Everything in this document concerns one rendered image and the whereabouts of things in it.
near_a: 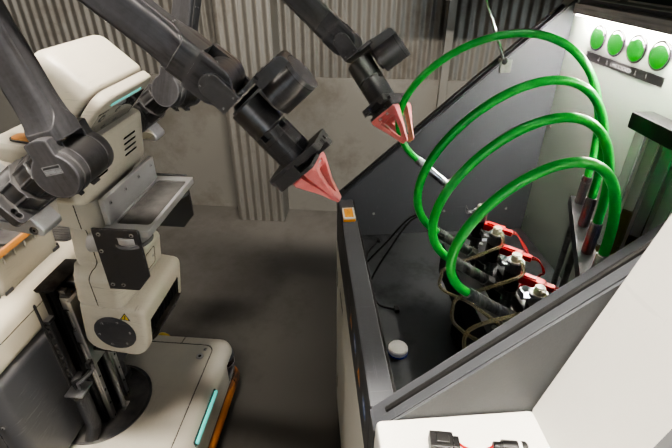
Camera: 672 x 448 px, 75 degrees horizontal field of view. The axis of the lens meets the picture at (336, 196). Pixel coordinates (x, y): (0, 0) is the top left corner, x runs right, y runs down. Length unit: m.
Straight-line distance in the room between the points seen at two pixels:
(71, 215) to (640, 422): 1.03
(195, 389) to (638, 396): 1.32
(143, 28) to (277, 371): 1.58
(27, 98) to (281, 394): 1.46
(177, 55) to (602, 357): 0.65
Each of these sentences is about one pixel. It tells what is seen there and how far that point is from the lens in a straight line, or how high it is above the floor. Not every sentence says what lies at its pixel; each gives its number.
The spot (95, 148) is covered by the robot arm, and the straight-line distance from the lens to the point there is 0.82.
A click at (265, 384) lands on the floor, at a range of 1.95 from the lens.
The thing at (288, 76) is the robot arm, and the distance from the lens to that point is 0.61.
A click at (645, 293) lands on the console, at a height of 1.22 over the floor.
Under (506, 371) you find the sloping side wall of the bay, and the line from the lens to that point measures 0.65.
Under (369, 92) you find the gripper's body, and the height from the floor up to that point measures 1.28.
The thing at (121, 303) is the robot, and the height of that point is 0.82.
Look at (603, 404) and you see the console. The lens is 0.63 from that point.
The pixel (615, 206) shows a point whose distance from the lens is 0.69.
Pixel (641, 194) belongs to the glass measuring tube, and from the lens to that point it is 0.97.
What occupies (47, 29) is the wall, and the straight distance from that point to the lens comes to 3.19.
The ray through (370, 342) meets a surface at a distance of 0.79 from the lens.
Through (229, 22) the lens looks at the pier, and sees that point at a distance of 2.49.
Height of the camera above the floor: 1.54
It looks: 29 degrees down
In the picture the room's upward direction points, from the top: straight up
